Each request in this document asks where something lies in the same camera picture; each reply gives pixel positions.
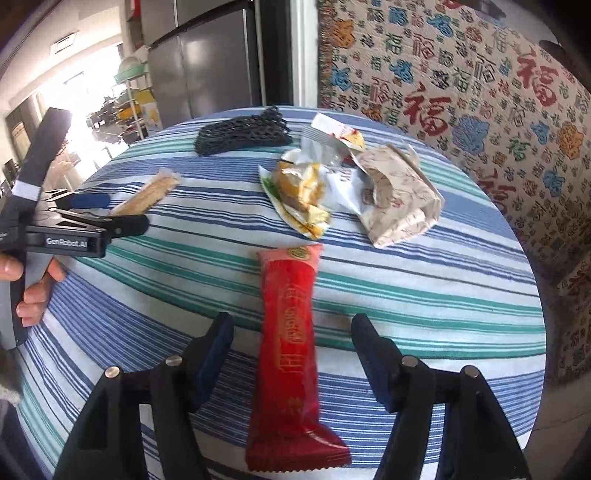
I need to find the tan long biscuit wrapper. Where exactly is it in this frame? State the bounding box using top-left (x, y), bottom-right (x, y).
top-left (109, 169), bottom-right (182, 216)

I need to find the red long snack wrapper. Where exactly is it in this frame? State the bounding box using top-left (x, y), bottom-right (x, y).
top-left (245, 244), bottom-right (352, 472)

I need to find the beige floral paper bag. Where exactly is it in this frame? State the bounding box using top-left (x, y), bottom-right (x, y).
top-left (356, 144), bottom-right (444, 249)

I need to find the white yellow chip bag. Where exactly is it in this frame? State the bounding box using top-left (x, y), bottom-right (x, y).
top-left (259, 148), bottom-right (373, 240)

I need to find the black foam net sleeve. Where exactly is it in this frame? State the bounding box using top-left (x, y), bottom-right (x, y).
top-left (194, 106), bottom-right (293, 156)

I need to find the white yellow paper wrapper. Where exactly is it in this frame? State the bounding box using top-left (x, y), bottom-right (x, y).
top-left (304, 113), bottom-right (366, 152)

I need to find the person's left hand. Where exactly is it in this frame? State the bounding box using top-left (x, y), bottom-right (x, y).
top-left (0, 253), bottom-right (66, 327)

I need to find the green tiered storage rack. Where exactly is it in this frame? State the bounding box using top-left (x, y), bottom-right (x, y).
top-left (114, 56), bottom-right (160, 144)

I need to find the grey multi-door refrigerator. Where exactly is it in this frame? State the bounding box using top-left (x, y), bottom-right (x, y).
top-left (140, 0), bottom-right (262, 128)

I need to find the patterned fu character cloth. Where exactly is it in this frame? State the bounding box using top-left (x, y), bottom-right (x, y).
top-left (318, 1), bottom-right (590, 383)

